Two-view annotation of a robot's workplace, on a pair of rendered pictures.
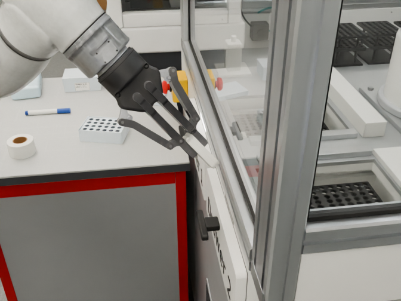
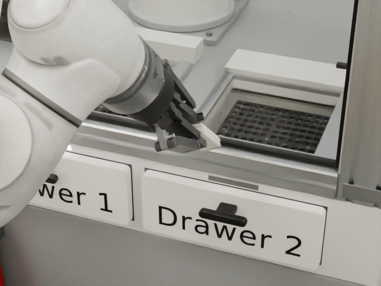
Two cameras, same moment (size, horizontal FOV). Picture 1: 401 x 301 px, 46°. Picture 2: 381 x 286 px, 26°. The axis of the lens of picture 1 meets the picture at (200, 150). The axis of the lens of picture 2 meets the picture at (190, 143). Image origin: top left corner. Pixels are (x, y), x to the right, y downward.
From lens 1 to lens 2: 0.92 m
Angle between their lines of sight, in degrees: 51
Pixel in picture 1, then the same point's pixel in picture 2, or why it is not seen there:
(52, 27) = (130, 64)
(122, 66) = (166, 77)
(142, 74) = not seen: hidden behind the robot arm
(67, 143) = not seen: outside the picture
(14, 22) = (87, 83)
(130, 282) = not seen: outside the picture
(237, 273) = (321, 212)
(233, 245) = (283, 201)
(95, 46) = (155, 66)
